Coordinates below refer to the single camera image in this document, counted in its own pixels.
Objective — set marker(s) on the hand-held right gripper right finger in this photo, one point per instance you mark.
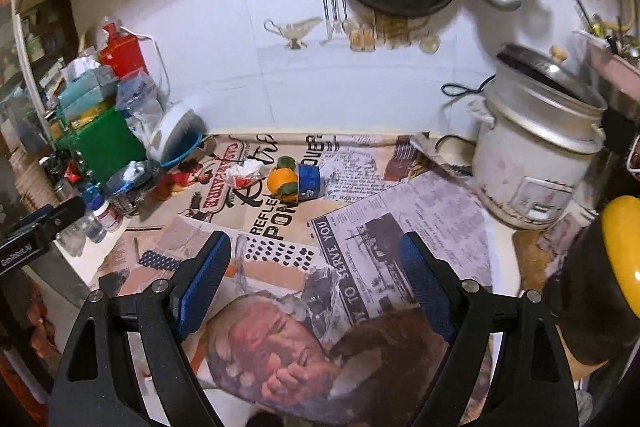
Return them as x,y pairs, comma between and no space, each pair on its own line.
427,292

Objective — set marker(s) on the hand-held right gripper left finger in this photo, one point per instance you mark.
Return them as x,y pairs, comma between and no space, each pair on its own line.
200,287

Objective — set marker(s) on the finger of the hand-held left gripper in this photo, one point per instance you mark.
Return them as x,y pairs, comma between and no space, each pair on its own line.
65,213

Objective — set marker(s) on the white pill bottle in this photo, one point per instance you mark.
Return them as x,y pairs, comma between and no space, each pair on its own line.
107,217

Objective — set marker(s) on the red snack packet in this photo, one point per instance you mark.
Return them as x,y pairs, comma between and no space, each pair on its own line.
65,168

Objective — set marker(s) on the stack of brown cups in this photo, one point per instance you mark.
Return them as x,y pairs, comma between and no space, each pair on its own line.
30,179

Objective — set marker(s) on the glass jar with tissue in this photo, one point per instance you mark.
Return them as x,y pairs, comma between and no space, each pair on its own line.
132,192

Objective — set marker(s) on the green plastic box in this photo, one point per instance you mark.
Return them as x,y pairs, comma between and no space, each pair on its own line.
105,147

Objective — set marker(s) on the yellow flat box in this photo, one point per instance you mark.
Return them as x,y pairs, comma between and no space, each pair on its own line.
90,116

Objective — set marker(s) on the wooden cutting board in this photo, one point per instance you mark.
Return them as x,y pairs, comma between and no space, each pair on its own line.
530,257

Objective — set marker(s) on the newspaper print table cover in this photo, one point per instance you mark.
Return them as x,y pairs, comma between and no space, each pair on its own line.
360,207

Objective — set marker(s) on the crumpled red white wrapper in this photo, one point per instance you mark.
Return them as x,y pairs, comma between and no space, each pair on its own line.
245,172

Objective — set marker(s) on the teal tissue box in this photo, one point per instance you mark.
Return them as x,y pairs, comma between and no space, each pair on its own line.
87,89

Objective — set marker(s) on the orange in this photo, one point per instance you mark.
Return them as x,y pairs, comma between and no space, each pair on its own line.
281,181

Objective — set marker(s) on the clear plastic bag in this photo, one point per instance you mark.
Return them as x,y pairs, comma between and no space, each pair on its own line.
140,102

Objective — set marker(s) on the blue bowl with white lid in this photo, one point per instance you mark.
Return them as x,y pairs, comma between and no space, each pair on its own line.
175,129

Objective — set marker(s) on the small blue can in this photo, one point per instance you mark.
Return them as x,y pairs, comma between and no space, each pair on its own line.
310,179

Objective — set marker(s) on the white rice cooker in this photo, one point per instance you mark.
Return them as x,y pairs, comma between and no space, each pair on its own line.
530,167

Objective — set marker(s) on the red canister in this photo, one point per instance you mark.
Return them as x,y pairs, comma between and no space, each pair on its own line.
122,54

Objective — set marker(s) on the black pot with yellow lid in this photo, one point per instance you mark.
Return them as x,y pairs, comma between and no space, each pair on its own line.
620,232

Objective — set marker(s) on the pink utensil holder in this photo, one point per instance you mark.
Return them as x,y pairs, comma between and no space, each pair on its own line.
612,62

